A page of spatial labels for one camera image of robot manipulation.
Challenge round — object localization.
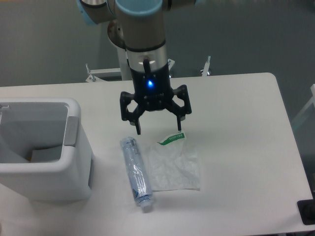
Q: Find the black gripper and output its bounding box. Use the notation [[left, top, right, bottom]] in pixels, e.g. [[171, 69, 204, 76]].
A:
[[120, 59, 192, 135]]

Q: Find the white plastic wrapper green strip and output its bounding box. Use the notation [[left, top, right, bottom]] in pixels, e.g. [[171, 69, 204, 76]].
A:
[[146, 132, 200, 192]]

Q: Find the crushed clear plastic bottle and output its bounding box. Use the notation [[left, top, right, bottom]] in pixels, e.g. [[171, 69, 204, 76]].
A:
[[120, 137, 154, 213]]

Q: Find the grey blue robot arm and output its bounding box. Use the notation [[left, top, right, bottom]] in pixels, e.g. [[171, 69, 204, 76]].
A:
[[76, 0, 199, 134]]

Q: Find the white plastic trash can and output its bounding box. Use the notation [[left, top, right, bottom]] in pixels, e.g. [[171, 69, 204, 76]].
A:
[[0, 97, 94, 202]]

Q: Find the black clamp at table edge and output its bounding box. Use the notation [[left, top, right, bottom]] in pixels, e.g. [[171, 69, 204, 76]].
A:
[[297, 199, 315, 225]]

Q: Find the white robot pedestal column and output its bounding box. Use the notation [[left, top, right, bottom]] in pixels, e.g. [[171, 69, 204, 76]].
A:
[[106, 21, 133, 81]]

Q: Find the white pedestal base frame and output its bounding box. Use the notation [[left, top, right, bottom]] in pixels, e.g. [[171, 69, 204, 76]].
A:
[[86, 56, 212, 83]]

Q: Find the white frame at right edge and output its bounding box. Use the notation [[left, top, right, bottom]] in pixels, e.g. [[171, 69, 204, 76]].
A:
[[291, 84, 315, 131]]

